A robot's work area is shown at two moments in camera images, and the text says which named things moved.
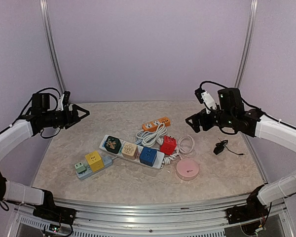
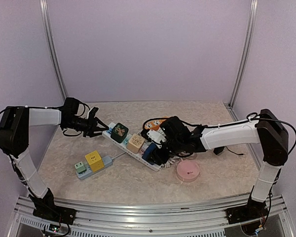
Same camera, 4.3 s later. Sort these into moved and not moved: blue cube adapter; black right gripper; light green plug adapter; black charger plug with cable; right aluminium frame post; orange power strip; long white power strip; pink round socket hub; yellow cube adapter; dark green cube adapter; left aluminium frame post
Moved: dark green cube adapter; blue cube adapter; long white power strip; black right gripper
Not moved: light green plug adapter; yellow cube adapter; right aluminium frame post; orange power strip; black charger plug with cable; pink round socket hub; left aluminium frame post
